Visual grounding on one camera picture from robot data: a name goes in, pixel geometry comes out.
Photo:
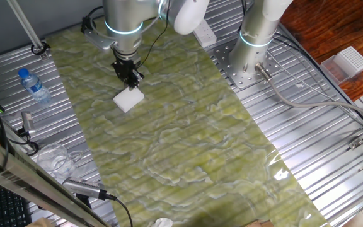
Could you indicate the white crumpled tissue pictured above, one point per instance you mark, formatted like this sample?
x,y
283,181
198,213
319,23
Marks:
x,y
163,222

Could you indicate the cardboard box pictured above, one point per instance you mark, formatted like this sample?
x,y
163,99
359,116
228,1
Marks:
x,y
258,224

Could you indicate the black keyboard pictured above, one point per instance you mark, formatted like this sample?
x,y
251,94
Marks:
x,y
5,208

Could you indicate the silver ribbed camera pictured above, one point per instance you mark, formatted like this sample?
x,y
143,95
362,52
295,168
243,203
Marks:
x,y
84,187

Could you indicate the green marble pattern mat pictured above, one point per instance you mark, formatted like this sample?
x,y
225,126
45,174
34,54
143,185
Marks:
x,y
184,142

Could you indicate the black clamp tool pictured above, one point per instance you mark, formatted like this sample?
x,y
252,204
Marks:
x,y
27,122

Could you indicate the white pipette tip box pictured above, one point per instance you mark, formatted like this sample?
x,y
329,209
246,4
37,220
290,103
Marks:
x,y
353,60

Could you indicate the aluminium pole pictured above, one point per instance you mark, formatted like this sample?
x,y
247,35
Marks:
x,y
24,22

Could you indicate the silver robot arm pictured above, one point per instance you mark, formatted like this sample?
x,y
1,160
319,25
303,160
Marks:
x,y
124,15

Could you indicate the clear plastic box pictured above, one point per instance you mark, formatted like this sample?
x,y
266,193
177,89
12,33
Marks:
x,y
332,71

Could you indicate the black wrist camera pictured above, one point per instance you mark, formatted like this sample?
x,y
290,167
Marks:
x,y
87,25

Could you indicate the white power strip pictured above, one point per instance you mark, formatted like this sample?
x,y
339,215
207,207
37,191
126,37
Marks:
x,y
205,36

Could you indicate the silver camera bracket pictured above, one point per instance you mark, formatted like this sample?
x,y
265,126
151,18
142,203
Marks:
x,y
98,39

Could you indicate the aluminium frame bar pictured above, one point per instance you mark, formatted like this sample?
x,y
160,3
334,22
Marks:
x,y
27,183

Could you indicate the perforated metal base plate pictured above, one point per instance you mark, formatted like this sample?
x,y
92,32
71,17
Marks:
x,y
232,72

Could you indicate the clear glass mug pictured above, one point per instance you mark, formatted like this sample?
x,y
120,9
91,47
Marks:
x,y
55,159

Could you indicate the white sponge block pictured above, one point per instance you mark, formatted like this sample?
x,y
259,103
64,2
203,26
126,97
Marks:
x,y
128,100

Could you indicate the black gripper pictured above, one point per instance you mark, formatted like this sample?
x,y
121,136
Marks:
x,y
125,67

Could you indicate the water bottle blue cap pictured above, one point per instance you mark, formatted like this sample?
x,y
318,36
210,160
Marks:
x,y
35,88

